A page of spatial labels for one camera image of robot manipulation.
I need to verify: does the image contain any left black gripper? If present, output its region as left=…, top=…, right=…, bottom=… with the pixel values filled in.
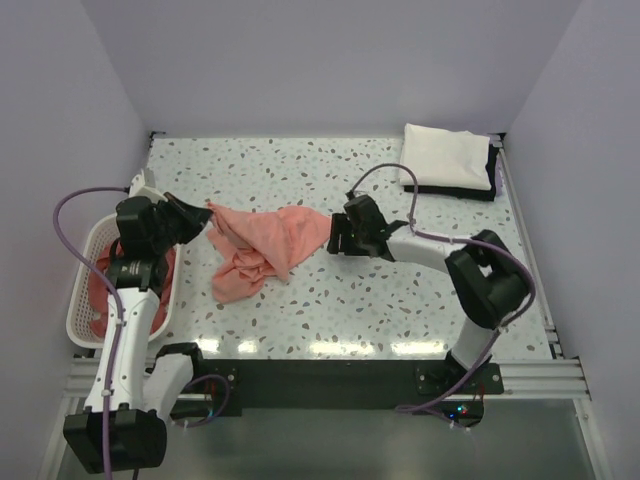
left=152, top=192, right=213, bottom=253

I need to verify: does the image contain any salmon pink t-shirt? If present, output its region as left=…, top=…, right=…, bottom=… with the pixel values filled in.
left=207, top=203, right=331, bottom=304

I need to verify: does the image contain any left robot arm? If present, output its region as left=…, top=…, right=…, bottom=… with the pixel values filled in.
left=63, top=193, right=210, bottom=478

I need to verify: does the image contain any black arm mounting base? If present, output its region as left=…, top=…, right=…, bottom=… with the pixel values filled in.
left=144, top=355, right=505, bottom=427

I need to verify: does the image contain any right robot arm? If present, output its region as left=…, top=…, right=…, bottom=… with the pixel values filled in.
left=327, top=195, right=535, bottom=393

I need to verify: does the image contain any white plastic laundry basket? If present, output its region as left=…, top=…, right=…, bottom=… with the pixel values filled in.
left=66, top=214, right=183, bottom=349

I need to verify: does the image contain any dark pink crumpled t-shirt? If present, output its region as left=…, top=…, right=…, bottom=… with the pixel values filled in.
left=88, top=245, right=176, bottom=339

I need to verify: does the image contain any folded white t-shirt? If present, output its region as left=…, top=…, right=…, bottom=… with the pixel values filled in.
left=400, top=123, right=491, bottom=191

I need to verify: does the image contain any folded black t-shirt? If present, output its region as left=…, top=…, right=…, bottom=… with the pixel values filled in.
left=418, top=144, right=502, bottom=202

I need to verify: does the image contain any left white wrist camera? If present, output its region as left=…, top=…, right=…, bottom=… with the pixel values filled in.
left=128, top=168, right=164, bottom=203

